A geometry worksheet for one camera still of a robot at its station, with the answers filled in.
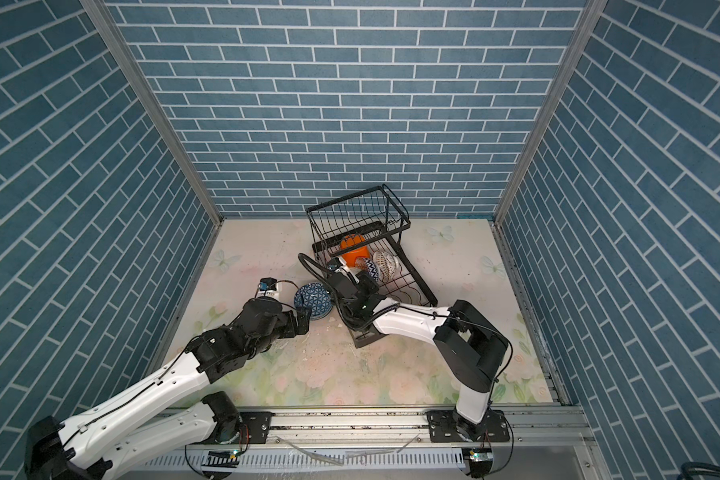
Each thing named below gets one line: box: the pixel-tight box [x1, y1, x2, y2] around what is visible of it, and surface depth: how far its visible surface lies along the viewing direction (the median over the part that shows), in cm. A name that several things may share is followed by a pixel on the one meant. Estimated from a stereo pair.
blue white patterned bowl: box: [293, 282, 333, 320], surface depth 93 cm
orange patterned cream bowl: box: [354, 256, 380, 282], surface depth 95 cm
